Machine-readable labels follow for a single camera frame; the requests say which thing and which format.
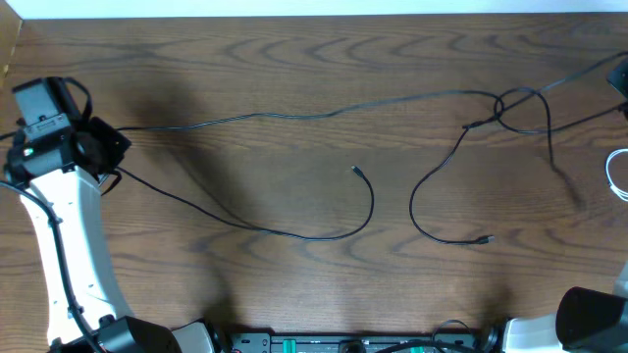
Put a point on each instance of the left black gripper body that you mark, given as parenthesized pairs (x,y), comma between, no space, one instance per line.
(115,141)

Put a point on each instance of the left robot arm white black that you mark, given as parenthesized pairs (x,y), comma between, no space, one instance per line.
(60,156)

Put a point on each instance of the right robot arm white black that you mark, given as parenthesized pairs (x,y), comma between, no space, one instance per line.
(586,320)

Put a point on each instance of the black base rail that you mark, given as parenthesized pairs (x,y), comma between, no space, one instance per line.
(448,337)

